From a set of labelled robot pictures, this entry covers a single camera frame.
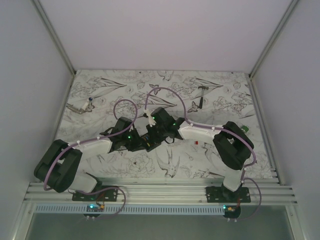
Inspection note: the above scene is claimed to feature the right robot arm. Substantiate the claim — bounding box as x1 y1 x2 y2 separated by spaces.
142 107 254 203

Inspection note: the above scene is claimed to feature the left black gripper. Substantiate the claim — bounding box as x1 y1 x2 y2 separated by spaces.
121 128 147 152

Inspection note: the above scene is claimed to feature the green connector part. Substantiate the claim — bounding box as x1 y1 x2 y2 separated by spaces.
240 125 249 133

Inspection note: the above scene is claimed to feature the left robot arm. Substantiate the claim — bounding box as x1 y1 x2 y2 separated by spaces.
33 117 134 201

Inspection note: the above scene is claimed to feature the black fuse box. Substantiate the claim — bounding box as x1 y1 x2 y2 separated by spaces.
140 133 162 152

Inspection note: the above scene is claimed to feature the metal latch with blue knob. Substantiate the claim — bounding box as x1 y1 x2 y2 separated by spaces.
66 96 95 115

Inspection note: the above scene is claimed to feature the small hammer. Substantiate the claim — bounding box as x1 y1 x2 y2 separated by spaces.
198 85 209 109

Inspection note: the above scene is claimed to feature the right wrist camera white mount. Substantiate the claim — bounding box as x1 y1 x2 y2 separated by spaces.
143 109 157 127

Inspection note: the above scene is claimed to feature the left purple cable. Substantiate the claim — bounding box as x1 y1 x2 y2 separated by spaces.
43 99 139 220

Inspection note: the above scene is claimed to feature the right controller board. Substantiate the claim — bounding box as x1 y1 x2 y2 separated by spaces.
223 205 242 221

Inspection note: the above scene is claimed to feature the slotted cable duct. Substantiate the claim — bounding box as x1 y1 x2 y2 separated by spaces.
34 203 224 216

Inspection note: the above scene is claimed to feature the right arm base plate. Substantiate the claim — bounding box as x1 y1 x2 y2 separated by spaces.
205 184 251 203

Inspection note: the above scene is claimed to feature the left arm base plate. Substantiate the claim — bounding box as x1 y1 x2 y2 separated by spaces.
72 185 118 202

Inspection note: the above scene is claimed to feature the aluminium rail frame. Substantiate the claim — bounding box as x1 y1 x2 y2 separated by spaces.
24 177 298 206

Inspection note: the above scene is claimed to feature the purple cable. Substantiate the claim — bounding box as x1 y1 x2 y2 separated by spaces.
43 99 139 220
145 86 262 222

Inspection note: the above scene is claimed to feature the left controller board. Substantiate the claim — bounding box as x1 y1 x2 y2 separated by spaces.
83 204 104 221

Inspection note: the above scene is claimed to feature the floral patterned mat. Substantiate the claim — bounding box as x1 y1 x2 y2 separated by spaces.
56 70 273 179

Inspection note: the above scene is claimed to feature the controller board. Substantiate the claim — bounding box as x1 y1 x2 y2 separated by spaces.
223 205 242 221
83 204 104 221

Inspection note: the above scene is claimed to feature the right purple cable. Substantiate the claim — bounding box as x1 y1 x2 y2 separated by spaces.
145 86 262 222

